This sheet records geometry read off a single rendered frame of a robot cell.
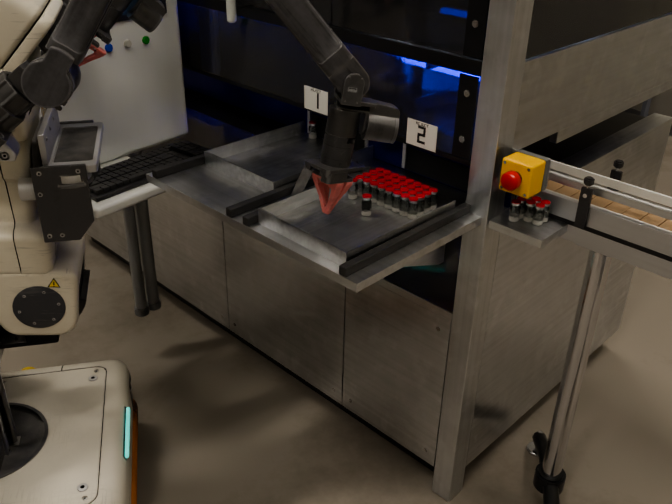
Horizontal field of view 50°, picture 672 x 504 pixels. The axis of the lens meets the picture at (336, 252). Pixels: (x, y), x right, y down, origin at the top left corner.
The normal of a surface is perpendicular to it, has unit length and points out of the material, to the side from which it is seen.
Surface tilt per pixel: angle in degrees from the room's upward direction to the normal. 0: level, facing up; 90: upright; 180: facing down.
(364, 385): 90
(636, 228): 90
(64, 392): 0
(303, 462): 0
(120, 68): 90
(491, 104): 90
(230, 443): 0
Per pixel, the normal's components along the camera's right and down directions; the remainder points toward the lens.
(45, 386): 0.02, -0.87
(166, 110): 0.78, 0.32
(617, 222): -0.70, 0.34
